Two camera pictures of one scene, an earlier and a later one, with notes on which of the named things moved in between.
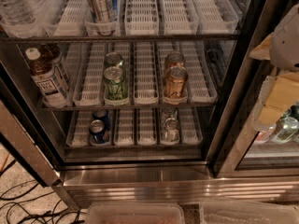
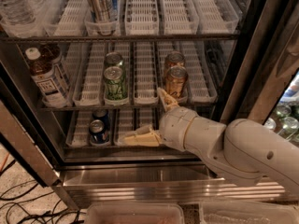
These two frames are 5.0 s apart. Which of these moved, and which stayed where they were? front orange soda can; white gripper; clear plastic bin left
Moved: white gripper
Stayed: clear plastic bin left; front orange soda can
